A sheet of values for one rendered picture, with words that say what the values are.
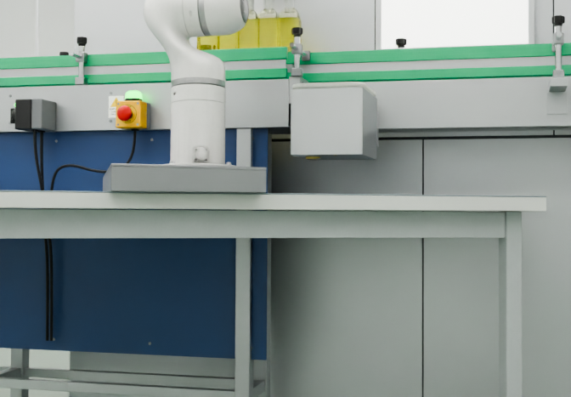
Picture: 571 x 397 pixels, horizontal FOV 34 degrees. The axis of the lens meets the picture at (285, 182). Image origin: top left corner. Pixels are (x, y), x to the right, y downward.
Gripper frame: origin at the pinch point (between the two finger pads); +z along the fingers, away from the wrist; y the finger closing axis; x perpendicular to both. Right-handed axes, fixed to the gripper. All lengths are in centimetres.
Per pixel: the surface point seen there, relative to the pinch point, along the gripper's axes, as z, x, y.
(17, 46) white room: -45, -250, -312
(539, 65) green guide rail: 29, 77, 5
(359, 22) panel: 12.5, 29.0, -11.7
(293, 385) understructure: 115, 10, -15
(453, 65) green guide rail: 28, 56, 4
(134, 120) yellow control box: 42, -24, 22
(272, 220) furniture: 68, 19, 49
